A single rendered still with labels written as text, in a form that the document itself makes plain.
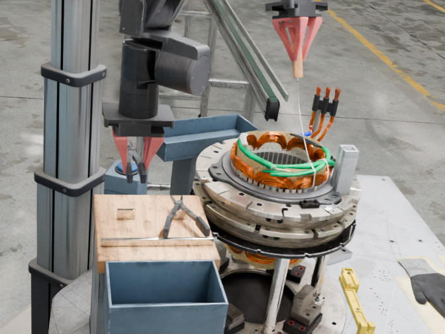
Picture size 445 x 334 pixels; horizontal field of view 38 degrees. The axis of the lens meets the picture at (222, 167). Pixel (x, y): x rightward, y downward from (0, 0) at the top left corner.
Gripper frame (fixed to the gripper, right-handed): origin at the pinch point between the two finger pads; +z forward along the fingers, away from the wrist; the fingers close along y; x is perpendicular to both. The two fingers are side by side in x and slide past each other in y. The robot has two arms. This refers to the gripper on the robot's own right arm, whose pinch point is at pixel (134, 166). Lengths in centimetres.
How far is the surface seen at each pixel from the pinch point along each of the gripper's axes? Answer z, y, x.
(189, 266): 13.1, 8.5, -8.1
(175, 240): 11.0, 6.7, -4.1
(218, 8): 38, 80, 283
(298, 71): -12.0, 29.5, 14.1
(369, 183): 40, 80, 69
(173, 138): 15.2, 14.4, 45.2
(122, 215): 10.9, -1.0, 4.0
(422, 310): 41, 67, 11
